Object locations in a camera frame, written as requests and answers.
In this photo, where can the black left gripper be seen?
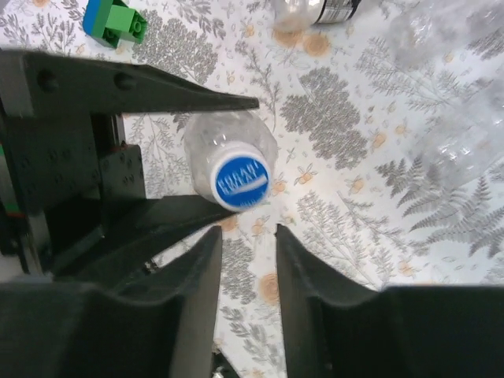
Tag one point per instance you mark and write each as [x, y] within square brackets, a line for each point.
[72, 188]

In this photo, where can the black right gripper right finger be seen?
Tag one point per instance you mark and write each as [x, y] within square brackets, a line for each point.
[335, 327]

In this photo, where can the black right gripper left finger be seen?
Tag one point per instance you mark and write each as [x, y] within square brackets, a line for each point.
[161, 326]

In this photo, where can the Pocari Sweat cap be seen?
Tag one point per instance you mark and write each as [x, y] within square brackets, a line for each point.
[239, 176]

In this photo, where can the clear bottle black label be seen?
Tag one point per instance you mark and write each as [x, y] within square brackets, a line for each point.
[297, 15]

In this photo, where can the tall clear plastic bottle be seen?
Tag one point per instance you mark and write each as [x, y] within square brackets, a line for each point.
[434, 27]

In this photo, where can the blue green toy block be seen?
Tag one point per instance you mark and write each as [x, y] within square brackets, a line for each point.
[110, 21]

